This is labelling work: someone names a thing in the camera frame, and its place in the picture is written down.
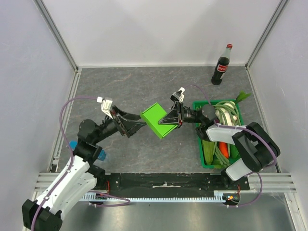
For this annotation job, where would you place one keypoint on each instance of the cola glass bottle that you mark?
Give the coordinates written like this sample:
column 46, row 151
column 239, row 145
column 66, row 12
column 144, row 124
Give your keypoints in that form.
column 222, row 65

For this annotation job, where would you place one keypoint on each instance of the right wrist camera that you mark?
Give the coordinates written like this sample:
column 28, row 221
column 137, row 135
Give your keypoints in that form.
column 178, row 96

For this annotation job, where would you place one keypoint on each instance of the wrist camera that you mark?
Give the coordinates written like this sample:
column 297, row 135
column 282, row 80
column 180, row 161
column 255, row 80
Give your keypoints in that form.
column 178, row 96
column 106, row 105

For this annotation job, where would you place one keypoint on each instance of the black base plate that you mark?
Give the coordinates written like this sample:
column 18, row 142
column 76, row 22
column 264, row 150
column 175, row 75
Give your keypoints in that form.
column 168, row 185

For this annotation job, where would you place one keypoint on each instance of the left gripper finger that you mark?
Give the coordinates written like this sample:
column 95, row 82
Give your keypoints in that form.
column 118, row 114
column 132, row 127

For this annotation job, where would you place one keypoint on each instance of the green long beans bundle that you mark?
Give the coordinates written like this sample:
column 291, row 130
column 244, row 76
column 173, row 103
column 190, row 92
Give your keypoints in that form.
column 223, row 108

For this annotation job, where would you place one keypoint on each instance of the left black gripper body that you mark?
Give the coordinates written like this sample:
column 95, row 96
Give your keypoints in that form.
column 119, row 123

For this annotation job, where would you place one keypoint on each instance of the orange carrot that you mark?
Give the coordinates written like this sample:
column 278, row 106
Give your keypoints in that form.
column 223, row 147

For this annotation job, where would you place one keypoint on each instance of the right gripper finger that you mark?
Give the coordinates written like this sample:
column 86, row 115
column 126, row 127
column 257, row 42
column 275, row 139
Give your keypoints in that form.
column 169, row 121
column 173, row 114

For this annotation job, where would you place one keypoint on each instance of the grey cable duct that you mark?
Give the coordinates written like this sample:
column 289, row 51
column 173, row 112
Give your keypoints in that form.
column 97, row 198

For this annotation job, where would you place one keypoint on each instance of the blue small box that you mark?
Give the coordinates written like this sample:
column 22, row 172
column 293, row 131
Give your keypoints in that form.
column 101, row 156

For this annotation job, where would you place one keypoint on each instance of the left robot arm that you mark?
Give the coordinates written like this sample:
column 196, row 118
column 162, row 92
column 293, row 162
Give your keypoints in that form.
column 80, row 174

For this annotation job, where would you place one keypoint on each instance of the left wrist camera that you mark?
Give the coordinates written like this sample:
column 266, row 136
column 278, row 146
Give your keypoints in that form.
column 106, row 105

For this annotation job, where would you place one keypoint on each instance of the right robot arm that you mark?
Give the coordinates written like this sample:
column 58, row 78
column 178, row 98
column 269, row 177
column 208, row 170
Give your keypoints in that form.
column 256, row 149

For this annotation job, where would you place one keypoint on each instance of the green paper box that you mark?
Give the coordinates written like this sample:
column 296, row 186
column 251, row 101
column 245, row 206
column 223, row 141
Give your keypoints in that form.
column 152, row 116

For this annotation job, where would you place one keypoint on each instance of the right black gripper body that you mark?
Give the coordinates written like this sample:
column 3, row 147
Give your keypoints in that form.
column 180, row 114

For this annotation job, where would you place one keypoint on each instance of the green plastic tray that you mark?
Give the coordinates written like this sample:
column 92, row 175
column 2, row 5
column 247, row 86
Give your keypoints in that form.
column 204, row 161

